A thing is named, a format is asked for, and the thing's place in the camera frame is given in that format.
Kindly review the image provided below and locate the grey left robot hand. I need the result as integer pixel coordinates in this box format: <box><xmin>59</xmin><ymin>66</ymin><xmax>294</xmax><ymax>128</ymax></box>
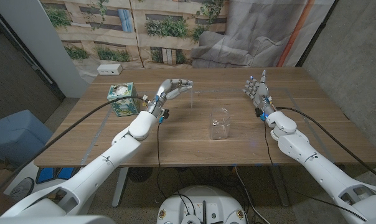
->
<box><xmin>146</xmin><ymin>78</ymin><xmax>194</xmax><ymax>118</ymax></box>

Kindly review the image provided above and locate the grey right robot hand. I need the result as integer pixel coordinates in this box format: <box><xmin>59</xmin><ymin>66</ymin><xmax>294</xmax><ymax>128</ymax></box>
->
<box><xmin>242</xmin><ymin>69</ymin><xmax>276</xmax><ymax>118</ymax></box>

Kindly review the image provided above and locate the clear plastic beaker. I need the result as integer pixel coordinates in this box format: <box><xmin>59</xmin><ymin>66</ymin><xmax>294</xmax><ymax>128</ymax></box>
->
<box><xmin>209</xmin><ymin>107</ymin><xmax>232</xmax><ymax>141</ymax></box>

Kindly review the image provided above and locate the printed fabric backdrop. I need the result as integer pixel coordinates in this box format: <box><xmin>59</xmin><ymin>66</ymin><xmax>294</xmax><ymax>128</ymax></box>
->
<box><xmin>40</xmin><ymin>0</ymin><xmax>336</xmax><ymax>84</ymax></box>

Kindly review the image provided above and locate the green floral tissue box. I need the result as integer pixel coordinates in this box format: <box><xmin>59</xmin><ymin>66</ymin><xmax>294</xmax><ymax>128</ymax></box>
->
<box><xmin>106</xmin><ymin>82</ymin><xmax>141</xmax><ymax>118</ymax></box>

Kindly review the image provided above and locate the white power strip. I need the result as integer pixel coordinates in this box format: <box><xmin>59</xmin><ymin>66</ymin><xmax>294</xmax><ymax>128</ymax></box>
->
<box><xmin>96</xmin><ymin>63</ymin><xmax>123</xmax><ymax>76</ymax></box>

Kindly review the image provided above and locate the black backdrop stand pole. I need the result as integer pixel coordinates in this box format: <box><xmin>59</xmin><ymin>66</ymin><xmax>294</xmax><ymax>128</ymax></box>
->
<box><xmin>295</xmin><ymin>0</ymin><xmax>340</xmax><ymax>68</ymax></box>

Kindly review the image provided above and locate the black round vented device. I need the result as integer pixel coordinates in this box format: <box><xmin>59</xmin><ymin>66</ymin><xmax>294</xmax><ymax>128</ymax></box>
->
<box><xmin>128</xmin><ymin>167</ymin><xmax>154</xmax><ymax>183</ymax></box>

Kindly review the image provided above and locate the grey table leg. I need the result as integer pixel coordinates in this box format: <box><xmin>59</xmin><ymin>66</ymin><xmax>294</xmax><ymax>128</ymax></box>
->
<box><xmin>270</xmin><ymin>164</ymin><xmax>290</xmax><ymax>208</ymax></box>

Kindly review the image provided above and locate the white table leg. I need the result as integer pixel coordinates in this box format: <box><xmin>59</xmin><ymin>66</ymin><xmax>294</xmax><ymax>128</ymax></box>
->
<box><xmin>111</xmin><ymin>167</ymin><xmax>129</xmax><ymax>208</ymax></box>

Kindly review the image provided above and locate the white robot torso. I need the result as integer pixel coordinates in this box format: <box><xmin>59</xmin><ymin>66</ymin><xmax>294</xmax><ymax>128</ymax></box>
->
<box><xmin>156</xmin><ymin>185</ymin><xmax>248</xmax><ymax>224</ymax></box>

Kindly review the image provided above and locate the white cart with blue panels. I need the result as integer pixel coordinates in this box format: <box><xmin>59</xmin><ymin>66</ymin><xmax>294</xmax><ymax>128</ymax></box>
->
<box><xmin>4</xmin><ymin>159</ymin><xmax>103</xmax><ymax>215</ymax></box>

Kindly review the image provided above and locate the blue plastic bin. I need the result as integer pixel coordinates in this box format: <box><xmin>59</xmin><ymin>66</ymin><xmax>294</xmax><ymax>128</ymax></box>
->
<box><xmin>0</xmin><ymin>109</ymin><xmax>54</xmax><ymax>169</ymax></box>

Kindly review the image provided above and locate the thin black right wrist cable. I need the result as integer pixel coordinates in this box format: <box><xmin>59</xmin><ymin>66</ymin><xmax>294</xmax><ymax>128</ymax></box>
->
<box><xmin>263</xmin><ymin>120</ymin><xmax>368</xmax><ymax>222</ymax></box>

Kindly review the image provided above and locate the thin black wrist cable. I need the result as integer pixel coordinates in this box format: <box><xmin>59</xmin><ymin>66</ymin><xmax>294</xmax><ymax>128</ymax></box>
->
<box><xmin>263</xmin><ymin>120</ymin><xmax>368</xmax><ymax>222</ymax></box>
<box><xmin>156</xmin><ymin>123</ymin><xmax>169</xmax><ymax>200</ymax></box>

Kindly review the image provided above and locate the thin black left wrist cable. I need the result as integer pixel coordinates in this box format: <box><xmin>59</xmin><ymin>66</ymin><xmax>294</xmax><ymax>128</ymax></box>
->
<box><xmin>156</xmin><ymin>123</ymin><xmax>169</xmax><ymax>200</ymax></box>

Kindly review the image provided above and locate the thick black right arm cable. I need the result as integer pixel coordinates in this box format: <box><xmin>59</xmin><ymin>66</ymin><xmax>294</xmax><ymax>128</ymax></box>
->
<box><xmin>275</xmin><ymin>106</ymin><xmax>376</xmax><ymax>185</ymax></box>

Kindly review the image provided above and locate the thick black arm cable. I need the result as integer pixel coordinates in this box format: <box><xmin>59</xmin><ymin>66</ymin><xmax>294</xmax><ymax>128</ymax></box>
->
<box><xmin>0</xmin><ymin>95</ymin><xmax>149</xmax><ymax>200</ymax></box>
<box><xmin>275</xmin><ymin>106</ymin><xmax>376</xmax><ymax>185</ymax></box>

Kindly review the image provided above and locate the grey floor cable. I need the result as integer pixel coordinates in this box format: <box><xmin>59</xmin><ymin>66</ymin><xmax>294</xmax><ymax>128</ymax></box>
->
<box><xmin>233</xmin><ymin>166</ymin><xmax>265</xmax><ymax>224</ymax></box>

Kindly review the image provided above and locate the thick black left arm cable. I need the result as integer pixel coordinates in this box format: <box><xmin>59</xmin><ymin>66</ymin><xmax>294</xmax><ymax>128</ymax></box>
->
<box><xmin>0</xmin><ymin>95</ymin><xmax>149</xmax><ymax>200</ymax></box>

